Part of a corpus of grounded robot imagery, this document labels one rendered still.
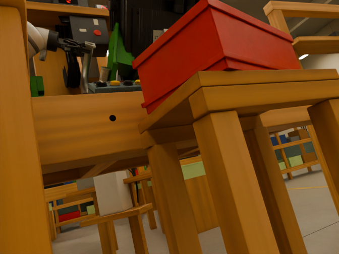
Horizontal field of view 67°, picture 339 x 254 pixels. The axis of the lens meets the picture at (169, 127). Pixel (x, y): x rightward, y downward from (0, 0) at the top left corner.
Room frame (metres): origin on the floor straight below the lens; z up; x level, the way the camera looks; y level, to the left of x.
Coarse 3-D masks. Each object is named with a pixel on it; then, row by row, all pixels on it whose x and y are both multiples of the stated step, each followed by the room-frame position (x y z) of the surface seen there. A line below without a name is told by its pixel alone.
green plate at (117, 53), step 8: (112, 32) 0.90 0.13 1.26; (120, 32) 0.87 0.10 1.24; (112, 40) 0.88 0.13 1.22; (120, 40) 0.87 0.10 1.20; (112, 48) 0.86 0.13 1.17; (120, 48) 0.87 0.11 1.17; (112, 56) 0.85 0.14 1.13; (120, 56) 0.86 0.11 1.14; (128, 56) 0.88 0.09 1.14; (120, 64) 0.87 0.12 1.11; (128, 64) 0.87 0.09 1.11; (120, 72) 0.93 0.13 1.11; (128, 72) 0.93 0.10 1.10
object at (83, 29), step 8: (72, 16) 1.05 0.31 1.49; (80, 16) 1.06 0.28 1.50; (72, 24) 1.04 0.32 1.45; (80, 24) 1.06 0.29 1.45; (88, 24) 1.08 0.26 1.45; (96, 24) 1.10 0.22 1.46; (104, 24) 1.12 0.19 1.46; (72, 32) 1.04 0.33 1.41; (80, 32) 1.06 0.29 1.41; (88, 32) 1.07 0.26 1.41; (96, 32) 1.09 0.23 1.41; (104, 32) 1.11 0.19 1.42; (80, 40) 1.05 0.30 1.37; (88, 40) 1.07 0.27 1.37; (96, 40) 1.09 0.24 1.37; (104, 40) 1.11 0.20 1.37; (96, 48) 1.12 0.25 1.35; (104, 48) 1.14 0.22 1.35; (72, 56) 1.14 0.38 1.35; (80, 56) 1.16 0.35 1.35; (96, 56) 1.20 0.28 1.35; (104, 56) 1.22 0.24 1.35
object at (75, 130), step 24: (48, 96) 0.52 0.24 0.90; (72, 96) 0.54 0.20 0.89; (96, 96) 0.57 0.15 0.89; (120, 96) 0.59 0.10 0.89; (48, 120) 0.51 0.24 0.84; (72, 120) 0.54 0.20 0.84; (96, 120) 0.56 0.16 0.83; (120, 120) 0.59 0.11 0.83; (264, 120) 0.81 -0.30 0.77; (288, 120) 0.87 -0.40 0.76; (48, 144) 0.51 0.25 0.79; (72, 144) 0.53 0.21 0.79; (96, 144) 0.56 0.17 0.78; (120, 144) 0.58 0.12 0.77; (192, 144) 0.77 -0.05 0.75; (48, 168) 0.56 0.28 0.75; (72, 168) 0.65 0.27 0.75
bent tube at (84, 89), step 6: (90, 42) 0.94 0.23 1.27; (90, 48) 0.92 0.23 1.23; (84, 54) 0.94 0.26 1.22; (84, 60) 0.95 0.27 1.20; (90, 60) 0.95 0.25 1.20; (84, 66) 0.95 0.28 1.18; (84, 72) 0.96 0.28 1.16; (84, 78) 0.95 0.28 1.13; (84, 84) 0.90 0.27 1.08; (84, 90) 0.84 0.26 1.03
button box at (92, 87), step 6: (90, 84) 0.61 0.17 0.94; (108, 84) 0.62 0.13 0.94; (120, 84) 0.62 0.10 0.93; (132, 84) 0.63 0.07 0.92; (138, 84) 0.63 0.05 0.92; (90, 90) 0.61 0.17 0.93; (96, 90) 0.57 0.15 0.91; (102, 90) 0.58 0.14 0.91; (108, 90) 0.59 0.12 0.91; (114, 90) 0.60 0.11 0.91; (120, 90) 0.60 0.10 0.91; (126, 90) 0.61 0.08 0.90; (132, 90) 0.62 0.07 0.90; (138, 90) 0.63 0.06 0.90
